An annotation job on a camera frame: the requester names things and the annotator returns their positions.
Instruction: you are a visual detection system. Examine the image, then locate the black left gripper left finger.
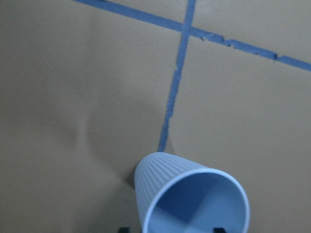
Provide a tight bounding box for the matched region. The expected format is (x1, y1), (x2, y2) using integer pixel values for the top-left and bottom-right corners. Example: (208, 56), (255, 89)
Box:
(118, 227), (130, 233)

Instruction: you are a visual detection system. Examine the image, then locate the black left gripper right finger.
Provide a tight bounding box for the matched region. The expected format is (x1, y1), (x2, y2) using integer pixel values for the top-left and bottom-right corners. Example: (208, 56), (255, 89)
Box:
(213, 228), (225, 233)

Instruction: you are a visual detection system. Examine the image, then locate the blue ribbed plastic cup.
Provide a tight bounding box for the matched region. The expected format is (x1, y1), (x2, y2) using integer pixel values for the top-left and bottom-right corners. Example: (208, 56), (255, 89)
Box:
(134, 152), (250, 233)

